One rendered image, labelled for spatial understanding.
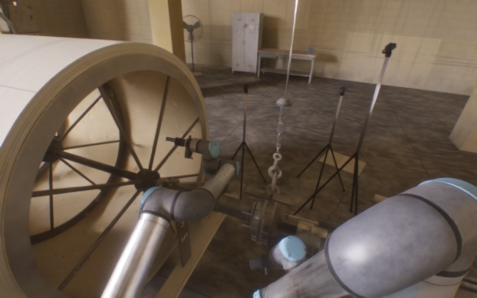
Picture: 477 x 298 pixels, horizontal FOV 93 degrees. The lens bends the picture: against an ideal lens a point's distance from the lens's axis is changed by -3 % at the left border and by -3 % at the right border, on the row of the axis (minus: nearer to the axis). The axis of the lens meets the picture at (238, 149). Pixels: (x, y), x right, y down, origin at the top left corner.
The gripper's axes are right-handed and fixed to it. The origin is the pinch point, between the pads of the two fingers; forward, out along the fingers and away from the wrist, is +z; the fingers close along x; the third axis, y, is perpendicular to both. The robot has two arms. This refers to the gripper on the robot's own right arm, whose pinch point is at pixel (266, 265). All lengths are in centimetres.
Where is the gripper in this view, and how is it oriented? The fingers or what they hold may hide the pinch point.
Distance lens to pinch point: 123.2
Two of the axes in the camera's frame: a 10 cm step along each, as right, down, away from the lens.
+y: 1.0, 8.1, -5.8
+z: -2.0, 5.9, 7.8
